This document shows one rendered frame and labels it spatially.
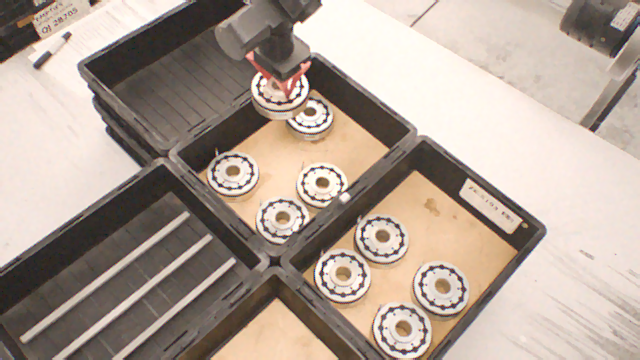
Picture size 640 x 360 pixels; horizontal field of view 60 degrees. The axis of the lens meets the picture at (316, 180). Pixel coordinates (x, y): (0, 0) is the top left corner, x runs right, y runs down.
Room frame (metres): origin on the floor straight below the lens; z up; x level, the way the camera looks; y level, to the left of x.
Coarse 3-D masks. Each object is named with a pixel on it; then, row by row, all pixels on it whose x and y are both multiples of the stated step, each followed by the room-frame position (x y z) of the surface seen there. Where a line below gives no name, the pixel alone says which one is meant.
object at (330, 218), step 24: (408, 144) 0.64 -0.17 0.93; (432, 144) 0.65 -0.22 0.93; (384, 168) 0.58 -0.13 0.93; (360, 192) 0.53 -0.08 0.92; (336, 216) 0.47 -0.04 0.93; (528, 216) 0.51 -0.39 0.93; (312, 240) 0.42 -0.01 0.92; (288, 264) 0.37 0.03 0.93; (312, 288) 0.33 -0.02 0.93; (336, 312) 0.29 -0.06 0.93; (480, 312) 0.32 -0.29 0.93; (360, 336) 0.26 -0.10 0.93; (456, 336) 0.28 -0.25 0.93
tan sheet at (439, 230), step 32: (416, 192) 0.60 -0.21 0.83; (416, 224) 0.52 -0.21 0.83; (448, 224) 0.53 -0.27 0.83; (480, 224) 0.54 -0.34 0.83; (416, 256) 0.46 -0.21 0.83; (448, 256) 0.46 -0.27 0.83; (480, 256) 0.47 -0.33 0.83; (512, 256) 0.48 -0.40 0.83; (384, 288) 0.38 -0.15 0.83; (480, 288) 0.41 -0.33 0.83; (352, 320) 0.32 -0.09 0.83; (448, 320) 0.34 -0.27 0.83
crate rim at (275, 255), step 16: (352, 80) 0.79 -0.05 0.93; (368, 96) 0.75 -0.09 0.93; (224, 112) 0.67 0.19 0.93; (208, 128) 0.63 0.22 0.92; (416, 128) 0.69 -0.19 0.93; (400, 144) 0.64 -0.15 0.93; (176, 160) 0.54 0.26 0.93; (384, 160) 0.60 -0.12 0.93; (192, 176) 0.51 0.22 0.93; (368, 176) 0.56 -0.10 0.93; (208, 192) 0.49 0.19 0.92; (352, 192) 0.52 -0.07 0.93; (224, 208) 0.46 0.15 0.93; (240, 224) 0.43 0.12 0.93; (256, 240) 0.40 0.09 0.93; (288, 240) 0.41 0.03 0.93; (272, 256) 0.38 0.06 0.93
